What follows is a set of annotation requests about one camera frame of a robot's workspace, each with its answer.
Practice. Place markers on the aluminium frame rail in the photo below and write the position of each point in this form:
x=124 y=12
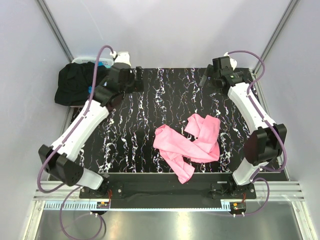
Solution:
x=70 y=198

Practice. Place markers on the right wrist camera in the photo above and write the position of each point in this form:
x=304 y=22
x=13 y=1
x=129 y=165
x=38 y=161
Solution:
x=222 y=66

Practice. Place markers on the pink t shirt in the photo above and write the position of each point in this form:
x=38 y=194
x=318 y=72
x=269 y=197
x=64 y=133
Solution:
x=174 y=147

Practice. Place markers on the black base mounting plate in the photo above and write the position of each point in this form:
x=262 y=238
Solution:
x=143 y=191

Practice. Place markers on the right orange connector box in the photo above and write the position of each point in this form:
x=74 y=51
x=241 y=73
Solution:
x=238 y=206

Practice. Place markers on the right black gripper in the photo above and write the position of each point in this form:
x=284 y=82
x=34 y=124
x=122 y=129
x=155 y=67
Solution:
x=208 y=72

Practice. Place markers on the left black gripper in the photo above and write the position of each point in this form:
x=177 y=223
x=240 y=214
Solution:
x=137 y=85

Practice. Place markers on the black t shirt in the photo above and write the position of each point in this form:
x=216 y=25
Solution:
x=65 y=93

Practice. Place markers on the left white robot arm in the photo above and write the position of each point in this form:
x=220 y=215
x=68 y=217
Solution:
x=58 y=159

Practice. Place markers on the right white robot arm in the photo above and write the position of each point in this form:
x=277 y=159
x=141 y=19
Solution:
x=266 y=140

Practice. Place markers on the orange connector box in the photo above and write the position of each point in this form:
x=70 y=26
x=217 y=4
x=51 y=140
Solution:
x=238 y=206
x=103 y=204

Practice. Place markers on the left orange connector box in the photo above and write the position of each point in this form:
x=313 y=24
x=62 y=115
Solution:
x=103 y=204

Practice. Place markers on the white plastic laundry basket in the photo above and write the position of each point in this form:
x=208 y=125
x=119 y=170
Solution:
x=81 y=87

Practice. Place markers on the blue t shirt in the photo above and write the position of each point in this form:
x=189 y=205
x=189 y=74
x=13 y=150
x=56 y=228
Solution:
x=102 y=72

